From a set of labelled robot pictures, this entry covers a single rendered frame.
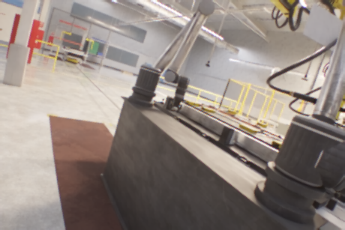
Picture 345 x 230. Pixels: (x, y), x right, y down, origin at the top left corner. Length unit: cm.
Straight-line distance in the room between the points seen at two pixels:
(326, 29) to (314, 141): 107
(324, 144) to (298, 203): 22
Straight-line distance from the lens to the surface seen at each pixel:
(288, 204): 85
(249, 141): 170
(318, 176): 84
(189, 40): 201
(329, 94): 108
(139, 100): 190
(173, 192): 124
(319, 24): 169
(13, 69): 553
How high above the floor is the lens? 123
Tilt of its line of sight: 10 degrees down
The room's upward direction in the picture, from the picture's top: 19 degrees clockwise
